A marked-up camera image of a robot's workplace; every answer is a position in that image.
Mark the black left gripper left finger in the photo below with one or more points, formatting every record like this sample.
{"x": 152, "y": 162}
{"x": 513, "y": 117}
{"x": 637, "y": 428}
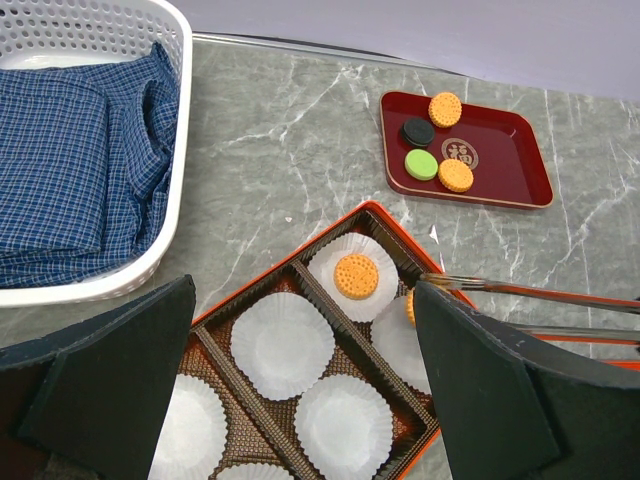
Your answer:
{"x": 96, "y": 392}

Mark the black sandwich cookie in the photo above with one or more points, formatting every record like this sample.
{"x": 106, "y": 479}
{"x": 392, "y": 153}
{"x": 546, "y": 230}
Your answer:
{"x": 418, "y": 132}

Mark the white plastic basket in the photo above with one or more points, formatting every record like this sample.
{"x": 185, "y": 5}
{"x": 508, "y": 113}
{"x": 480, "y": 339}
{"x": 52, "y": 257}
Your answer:
{"x": 39, "y": 35}

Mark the orange biscuit cookie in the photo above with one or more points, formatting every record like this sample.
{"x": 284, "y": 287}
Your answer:
{"x": 409, "y": 307}
{"x": 356, "y": 276}
{"x": 445, "y": 109}
{"x": 455, "y": 175}

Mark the blue checkered cloth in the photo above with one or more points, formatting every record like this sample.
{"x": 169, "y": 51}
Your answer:
{"x": 86, "y": 159}

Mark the green sandwich cookie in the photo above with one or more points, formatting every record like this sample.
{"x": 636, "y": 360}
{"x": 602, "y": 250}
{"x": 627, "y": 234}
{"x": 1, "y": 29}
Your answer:
{"x": 421, "y": 165}

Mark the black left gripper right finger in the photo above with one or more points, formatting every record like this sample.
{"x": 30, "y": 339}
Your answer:
{"x": 511, "y": 406}

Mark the orange box lid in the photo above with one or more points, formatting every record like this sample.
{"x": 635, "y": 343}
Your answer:
{"x": 620, "y": 353}

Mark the dark red serving tray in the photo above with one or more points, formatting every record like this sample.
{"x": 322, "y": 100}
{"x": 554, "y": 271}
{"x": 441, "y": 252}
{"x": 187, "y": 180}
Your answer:
{"x": 498, "y": 146}

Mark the metal serving tongs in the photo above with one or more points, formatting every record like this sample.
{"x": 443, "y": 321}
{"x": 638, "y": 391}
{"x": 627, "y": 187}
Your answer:
{"x": 465, "y": 283}

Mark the orange cookie box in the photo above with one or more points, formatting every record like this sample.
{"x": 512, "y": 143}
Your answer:
{"x": 262, "y": 430}

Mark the white paper cup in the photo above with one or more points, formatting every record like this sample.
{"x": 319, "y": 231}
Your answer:
{"x": 322, "y": 265}
{"x": 345, "y": 427}
{"x": 395, "y": 339}
{"x": 283, "y": 345}
{"x": 254, "y": 471}
{"x": 193, "y": 436}

